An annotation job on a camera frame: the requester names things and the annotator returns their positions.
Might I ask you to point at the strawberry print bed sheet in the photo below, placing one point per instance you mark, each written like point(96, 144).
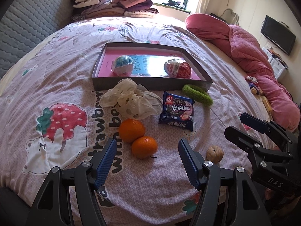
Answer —
point(51, 116)

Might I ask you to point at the red surprise egg toy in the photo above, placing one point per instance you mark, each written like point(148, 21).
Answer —
point(177, 69)

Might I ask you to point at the grey quilted headboard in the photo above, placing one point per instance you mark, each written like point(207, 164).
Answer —
point(26, 23)

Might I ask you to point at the blue cookie packet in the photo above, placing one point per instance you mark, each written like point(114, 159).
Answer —
point(177, 111)

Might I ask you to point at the pink quilted blanket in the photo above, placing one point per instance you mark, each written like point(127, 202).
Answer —
point(244, 49)

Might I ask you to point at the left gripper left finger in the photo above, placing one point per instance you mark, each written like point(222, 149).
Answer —
point(52, 204)

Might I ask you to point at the heart shaped wire chair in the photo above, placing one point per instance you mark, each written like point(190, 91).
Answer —
point(230, 17)

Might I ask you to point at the cream sheer scrunchie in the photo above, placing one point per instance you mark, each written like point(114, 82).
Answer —
point(132, 100)

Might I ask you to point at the blue surprise egg toy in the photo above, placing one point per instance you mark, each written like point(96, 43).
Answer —
point(123, 66)

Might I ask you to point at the dark clothes on windowsill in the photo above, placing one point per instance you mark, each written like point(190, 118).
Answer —
point(173, 3)

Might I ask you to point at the small colourful doll toy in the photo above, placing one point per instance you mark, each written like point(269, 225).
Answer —
point(253, 85)

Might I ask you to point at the brown walnut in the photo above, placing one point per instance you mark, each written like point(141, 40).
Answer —
point(214, 154)

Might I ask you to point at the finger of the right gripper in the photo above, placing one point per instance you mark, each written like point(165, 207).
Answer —
point(274, 131)
point(256, 153)

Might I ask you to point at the person's right hand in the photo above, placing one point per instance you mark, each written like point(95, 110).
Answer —
point(269, 192)

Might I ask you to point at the white drawer cabinet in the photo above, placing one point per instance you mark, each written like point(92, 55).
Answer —
point(279, 67)

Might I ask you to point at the pile of folded clothes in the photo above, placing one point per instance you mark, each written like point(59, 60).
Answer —
point(85, 9)

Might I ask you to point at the orange tangerine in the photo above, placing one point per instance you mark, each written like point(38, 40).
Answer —
point(144, 147)
point(130, 130)

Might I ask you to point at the shallow grey cardboard box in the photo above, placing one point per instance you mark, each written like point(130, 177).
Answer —
point(153, 83)

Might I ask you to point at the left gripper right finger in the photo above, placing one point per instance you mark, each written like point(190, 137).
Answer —
point(228, 197)

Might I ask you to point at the black wall television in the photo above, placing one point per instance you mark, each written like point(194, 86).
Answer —
point(279, 34)

